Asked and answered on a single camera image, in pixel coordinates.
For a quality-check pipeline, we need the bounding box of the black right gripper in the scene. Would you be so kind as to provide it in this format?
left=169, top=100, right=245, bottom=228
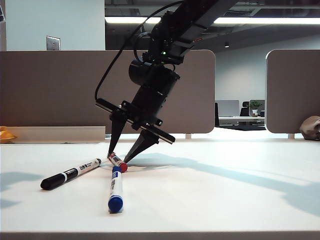
left=94, top=67, right=181, bottom=163

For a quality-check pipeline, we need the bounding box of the red whiteboard marker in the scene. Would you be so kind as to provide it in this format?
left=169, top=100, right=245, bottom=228
left=107, top=151, right=129, bottom=173

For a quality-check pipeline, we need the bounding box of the blue whiteboard marker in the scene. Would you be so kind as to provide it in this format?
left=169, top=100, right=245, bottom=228
left=107, top=166, right=125, bottom=214

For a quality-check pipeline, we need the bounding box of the black whiteboard marker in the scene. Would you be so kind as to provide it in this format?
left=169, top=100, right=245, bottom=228
left=40, top=157, right=103, bottom=191

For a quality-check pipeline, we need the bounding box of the wide brown desk divider panel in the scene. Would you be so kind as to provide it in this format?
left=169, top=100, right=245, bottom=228
left=0, top=49, right=216, bottom=135

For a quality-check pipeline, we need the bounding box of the white background desk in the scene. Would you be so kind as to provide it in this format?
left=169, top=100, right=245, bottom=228
left=218, top=116, right=266, bottom=126

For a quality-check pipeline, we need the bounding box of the orange object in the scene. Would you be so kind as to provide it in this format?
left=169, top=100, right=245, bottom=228
left=0, top=126, right=18, bottom=144

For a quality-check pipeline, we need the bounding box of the small potted green plant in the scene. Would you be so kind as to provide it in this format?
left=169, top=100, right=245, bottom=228
left=249, top=99, right=263, bottom=118

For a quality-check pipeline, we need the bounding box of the narrow brown desk divider panel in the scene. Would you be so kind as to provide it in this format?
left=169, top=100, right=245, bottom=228
left=264, top=48, right=320, bottom=134

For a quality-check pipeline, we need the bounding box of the long linear ceiling light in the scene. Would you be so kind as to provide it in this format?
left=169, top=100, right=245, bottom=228
left=104, top=16, right=320, bottom=25

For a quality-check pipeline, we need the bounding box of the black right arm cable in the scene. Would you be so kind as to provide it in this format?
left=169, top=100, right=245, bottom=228
left=94, top=0, right=186, bottom=105

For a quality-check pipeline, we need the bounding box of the metal wall plate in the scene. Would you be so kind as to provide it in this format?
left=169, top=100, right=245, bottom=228
left=45, top=36, right=61, bottom=52

